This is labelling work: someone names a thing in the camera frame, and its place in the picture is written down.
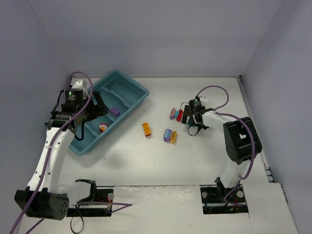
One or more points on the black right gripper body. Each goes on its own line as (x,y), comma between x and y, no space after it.
(189,114)

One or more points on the red long lego brick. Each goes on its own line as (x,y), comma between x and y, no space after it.
(179,115)

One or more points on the purple rectangular lego brick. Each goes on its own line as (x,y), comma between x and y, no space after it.
(115,111)

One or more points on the red white lego brick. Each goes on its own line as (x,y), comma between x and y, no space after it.
(103,127)

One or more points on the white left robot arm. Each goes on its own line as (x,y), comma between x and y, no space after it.
(41,197)

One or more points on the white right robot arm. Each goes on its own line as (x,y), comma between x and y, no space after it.
(242,142)

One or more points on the purple orange flower lego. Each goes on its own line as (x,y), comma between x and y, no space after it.
(173,114)

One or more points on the teal divided plastic tray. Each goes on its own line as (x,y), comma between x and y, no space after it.
(122,95)

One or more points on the yellow black striped lego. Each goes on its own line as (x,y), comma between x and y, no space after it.
(173,137)

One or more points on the purple oval paw lego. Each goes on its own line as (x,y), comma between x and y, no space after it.
(167,135)

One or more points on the orange yellow lego brick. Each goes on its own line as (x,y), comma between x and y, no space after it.
(146,129)

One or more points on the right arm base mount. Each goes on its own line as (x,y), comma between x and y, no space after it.
(218,200)

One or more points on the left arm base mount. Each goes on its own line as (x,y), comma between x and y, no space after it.
(87,199)

